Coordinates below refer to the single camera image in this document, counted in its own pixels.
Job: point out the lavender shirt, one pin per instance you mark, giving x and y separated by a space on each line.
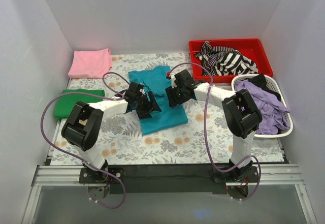
273 111

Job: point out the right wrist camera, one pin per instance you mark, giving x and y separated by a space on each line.
171 76

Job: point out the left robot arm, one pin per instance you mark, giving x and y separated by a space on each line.
83 125

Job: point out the teal t-shirt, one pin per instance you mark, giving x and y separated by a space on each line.
155 81

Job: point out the folded pink shirt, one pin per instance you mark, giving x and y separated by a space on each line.
90 64

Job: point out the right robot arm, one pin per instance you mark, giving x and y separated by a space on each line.
240 111

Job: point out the white perforated laundry basket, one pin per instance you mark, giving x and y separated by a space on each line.
272 85

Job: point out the black white striped shirt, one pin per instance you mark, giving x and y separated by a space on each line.
224 61

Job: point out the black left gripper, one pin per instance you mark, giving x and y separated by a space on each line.
143 106

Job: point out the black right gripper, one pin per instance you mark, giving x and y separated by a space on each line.
175 95

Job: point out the folded green shirt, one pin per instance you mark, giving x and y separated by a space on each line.
65 104

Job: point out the aluminium rail frame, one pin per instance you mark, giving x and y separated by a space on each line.
272 174

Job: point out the floral patterned table mat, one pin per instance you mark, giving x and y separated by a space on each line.
121 141

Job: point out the red plastic tray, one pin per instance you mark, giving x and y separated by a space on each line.
250 48

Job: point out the black garment in basket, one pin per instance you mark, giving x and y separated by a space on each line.
260 81

